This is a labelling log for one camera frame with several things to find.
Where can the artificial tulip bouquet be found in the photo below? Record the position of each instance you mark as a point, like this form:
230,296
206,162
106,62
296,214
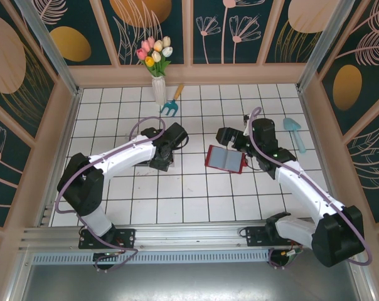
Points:
155,53

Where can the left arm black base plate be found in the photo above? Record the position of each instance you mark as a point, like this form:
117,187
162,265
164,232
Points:
126,238

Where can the red leather card holder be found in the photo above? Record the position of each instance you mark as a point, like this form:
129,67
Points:
224,158

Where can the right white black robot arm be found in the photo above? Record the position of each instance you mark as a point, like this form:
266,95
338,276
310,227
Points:
305,188

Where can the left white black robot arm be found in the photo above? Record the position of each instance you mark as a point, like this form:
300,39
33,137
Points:
126,156

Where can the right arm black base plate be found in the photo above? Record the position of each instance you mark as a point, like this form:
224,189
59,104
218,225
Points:
255,236

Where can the aluminium frame post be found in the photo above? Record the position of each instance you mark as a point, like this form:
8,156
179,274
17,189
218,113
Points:
48,47
327,40

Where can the aluminium mounting rail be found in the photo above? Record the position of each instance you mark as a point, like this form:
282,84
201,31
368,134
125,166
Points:
192,233

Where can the light blue plastic trowel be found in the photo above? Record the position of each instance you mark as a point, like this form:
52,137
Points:
294,128

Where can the white ribbed vase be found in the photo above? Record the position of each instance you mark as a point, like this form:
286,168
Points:
159,91

